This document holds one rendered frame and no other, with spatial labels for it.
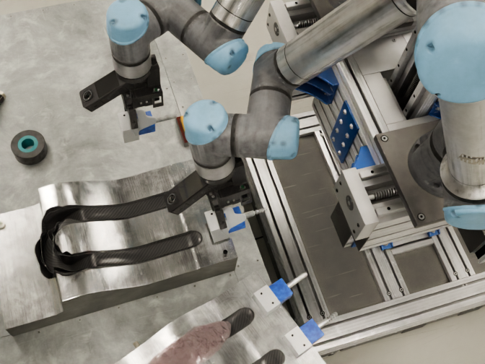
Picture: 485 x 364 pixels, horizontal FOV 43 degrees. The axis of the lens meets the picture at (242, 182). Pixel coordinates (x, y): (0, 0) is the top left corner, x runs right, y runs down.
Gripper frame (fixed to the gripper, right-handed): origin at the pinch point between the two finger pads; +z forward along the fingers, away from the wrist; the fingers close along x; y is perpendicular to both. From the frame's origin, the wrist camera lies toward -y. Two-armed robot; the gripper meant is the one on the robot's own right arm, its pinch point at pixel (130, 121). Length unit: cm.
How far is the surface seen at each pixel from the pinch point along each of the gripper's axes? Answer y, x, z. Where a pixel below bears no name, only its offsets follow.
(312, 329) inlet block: 25, -55, 8
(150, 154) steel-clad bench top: 3.7, -1.1, 15.0
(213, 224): 10.5, -29.5, -0.1
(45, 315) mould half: -27.5, -35.6, 9.0
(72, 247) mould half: -18.6, -25.5, 1.5
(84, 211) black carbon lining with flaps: -14.5, -17.4, 3.2
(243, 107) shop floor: 54, 55, 95
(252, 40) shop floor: 70, 87, 95
